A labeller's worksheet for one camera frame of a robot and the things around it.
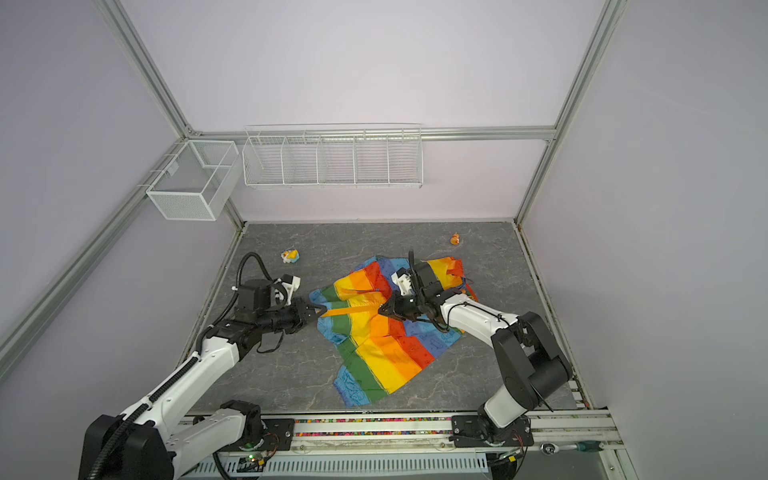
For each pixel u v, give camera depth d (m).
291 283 0.77
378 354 0.86
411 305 0.76
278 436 0.73
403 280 0.83
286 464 0.71
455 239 1.12
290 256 1.05
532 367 0.45
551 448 0.70
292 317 0.71
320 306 0.79
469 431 0.74
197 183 1.01
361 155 1.02
